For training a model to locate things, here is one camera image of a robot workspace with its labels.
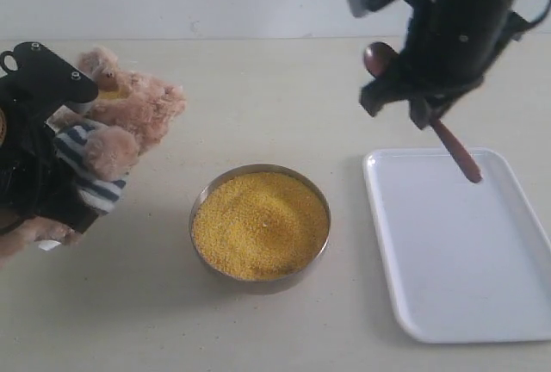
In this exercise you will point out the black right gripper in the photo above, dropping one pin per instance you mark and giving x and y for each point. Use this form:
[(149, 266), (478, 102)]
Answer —
[(450, 46)]

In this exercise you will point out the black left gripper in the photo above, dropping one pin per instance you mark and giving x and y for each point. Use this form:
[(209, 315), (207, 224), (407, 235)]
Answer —
[(34, 181)]

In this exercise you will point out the dark wooden spoon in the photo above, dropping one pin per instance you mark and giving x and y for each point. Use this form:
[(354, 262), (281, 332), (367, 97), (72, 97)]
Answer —
[(376, 58)]

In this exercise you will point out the teddy bear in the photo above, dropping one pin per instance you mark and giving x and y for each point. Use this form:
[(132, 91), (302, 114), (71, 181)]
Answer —
[(131, 114)]

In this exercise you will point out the white rectangular plastic tray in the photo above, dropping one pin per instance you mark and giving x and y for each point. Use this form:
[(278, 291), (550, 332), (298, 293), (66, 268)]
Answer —
[(465, 263)]

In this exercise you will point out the yellow millet grains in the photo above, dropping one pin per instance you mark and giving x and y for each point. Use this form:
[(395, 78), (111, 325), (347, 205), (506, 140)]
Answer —
[(259, 225)]

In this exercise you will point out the metal bowl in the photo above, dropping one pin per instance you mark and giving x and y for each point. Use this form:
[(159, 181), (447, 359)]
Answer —
[(258, 283)]

